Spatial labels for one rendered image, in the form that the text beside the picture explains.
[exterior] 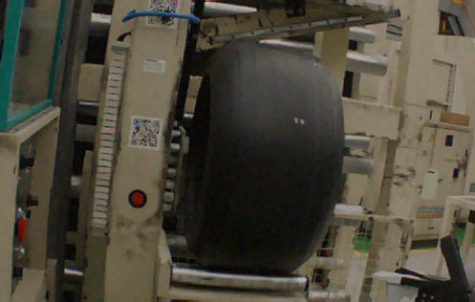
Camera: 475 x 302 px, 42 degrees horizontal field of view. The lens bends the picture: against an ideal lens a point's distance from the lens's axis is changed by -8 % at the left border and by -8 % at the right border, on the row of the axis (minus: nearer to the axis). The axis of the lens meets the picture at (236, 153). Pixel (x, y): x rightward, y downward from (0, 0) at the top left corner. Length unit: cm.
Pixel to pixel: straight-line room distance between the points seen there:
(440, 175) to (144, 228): 513
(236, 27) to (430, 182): 465
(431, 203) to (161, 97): 515
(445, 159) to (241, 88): 521
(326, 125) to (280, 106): 11
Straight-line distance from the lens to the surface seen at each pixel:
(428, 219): 656
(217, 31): 199
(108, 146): 161
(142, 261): 164
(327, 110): 148
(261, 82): 147
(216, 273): 159
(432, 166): 642
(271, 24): 202
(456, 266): 120
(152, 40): 157
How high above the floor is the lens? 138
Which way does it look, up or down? 7 degrees down
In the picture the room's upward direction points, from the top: 8 degrees clockwise
